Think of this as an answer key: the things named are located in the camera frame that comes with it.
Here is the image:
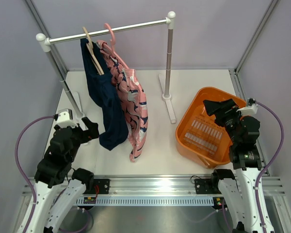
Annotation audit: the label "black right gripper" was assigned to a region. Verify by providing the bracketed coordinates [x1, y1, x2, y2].
[203, 99, 243, 144]

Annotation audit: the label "navy blue shorts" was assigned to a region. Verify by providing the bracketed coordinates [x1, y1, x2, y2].
[80, 38, 129, 150]

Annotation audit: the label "beige wooden hanger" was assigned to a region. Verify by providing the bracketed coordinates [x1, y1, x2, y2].
[82, 27, 104, 75]

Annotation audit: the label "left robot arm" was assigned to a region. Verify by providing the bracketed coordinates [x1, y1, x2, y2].
[18, 114, 99, 233]

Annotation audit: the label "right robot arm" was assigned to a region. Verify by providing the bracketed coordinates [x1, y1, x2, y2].
[203, 98, 275, 233]

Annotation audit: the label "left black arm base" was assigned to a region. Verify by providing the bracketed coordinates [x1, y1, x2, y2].
[84, 179, 110, 195]

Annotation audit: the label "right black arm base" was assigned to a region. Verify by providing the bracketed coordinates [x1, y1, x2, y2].
[190, 175, 221, 195]

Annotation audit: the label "pink shark print shorts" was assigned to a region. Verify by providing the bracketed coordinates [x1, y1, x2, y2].
[96, 40, 148, 162]

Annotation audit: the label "pink plastic hanger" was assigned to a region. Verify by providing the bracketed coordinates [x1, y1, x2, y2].
[102, 23, 129, 69]

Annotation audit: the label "orange plastic basket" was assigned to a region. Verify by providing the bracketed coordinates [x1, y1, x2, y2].
[175, 87, 246, 169]

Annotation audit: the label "white clothes rack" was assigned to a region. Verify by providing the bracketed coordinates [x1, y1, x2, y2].
[35, 11, 177, 129]

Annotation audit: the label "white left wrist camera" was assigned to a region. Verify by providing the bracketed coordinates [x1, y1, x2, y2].
[56, 108, 78, 128]

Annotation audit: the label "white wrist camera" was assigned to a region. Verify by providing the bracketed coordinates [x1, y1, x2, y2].
[56, 108, 78, 128]
[237, 98, 258, 117]

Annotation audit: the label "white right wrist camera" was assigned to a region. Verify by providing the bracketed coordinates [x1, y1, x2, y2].
[237, 98, 258, 117]

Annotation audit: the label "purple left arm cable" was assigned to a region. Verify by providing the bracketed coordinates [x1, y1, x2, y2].
[15, 115, 58, 233]

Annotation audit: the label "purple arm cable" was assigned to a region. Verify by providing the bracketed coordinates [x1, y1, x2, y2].
[15, 115, 58, 233]
[254, 101, 285, 228]

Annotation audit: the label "aluminium rail with cable duct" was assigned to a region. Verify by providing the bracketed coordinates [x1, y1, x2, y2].
[21, 175, 286, 207]

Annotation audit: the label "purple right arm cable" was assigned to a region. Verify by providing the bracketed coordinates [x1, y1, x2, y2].
[254, 101, 285, 228]

